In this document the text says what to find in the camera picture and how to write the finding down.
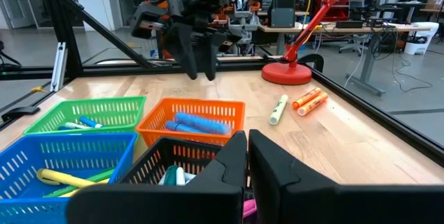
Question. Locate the long wooden table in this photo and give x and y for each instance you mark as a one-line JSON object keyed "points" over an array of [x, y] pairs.
{"points": [[347, 29]]}

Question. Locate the blue plastic basket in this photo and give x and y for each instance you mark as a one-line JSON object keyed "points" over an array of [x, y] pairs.
{"points": [[69, 137]]}

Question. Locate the black cube box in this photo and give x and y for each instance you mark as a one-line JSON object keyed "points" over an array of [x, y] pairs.
{"points": [[282, 17]]}

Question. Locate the yellow slim highlighter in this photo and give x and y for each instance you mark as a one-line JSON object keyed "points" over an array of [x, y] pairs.
{"points": [[93, 184], [66, 179]]}

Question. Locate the black plastic basket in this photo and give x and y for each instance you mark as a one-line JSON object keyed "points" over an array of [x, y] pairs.
{"points": [[145, 168]]}

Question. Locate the black table clamp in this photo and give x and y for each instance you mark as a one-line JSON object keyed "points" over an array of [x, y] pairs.
{"points": [[19, 111]]}

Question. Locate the grey swivel chair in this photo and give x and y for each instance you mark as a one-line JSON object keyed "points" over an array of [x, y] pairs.
{"points": [[354, 45]]}

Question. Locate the shelf rack with bins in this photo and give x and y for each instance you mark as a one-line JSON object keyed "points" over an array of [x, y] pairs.
{"points": [[248, 23]]}

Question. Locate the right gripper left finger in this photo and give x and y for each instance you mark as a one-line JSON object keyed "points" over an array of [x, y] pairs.
{"points": [[215, 196]]}

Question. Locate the pale yellow thick highlighter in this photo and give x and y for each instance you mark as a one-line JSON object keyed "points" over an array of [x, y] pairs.
{"points": [[278, 110]]}

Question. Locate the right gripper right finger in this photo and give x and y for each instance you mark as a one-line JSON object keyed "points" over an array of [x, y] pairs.
{"points": [[312, 203]]}

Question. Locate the brown cardboard box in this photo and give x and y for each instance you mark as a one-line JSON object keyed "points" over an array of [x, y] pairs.
{"points": [[433, 2]]}

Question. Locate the black C clamp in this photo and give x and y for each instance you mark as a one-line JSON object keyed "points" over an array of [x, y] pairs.
{"points": [[317, 59]]}

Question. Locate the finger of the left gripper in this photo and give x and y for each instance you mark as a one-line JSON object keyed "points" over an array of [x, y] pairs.
{"points": [[182, 50], [211, 55]]}

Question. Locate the flat black device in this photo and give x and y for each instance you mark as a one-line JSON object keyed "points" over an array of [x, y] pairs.
{"points": [[348, 24]]}

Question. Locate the red desk lamp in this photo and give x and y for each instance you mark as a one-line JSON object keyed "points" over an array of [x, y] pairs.
{"points": [[286, 75]]}

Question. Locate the silver aluminium strut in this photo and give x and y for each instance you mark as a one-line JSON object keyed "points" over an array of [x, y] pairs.
{"points": [[59, 66]]}

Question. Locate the green plastic basket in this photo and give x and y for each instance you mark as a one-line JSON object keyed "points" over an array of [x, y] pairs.
{"points": [[86, 100]]}

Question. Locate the orange thick highlighter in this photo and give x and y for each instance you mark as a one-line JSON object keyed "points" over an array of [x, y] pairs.
{"points": [[312, 104], [307, 98]]}

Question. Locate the green slim highlighter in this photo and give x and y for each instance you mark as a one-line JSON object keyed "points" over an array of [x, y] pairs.
{"points": [[100, 176]]}

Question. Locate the orange plastic basket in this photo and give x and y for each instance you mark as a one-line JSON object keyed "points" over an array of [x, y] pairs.
{"points": [[190, 102]]}

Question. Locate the white waste bin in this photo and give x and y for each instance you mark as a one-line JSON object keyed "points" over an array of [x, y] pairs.
{"points": [[421, 40]]}

